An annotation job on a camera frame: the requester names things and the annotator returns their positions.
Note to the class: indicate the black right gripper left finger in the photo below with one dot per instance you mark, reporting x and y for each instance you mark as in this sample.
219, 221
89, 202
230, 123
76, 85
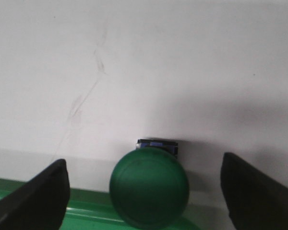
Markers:
39, 204

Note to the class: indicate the green mushroom push button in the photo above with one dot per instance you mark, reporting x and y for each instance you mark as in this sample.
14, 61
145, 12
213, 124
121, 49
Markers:
148, 187

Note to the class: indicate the green plastic tray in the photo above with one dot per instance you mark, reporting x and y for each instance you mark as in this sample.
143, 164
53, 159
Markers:
86, 210

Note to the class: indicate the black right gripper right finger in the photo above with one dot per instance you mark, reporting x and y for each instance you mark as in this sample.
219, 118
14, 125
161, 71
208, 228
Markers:
255, 201

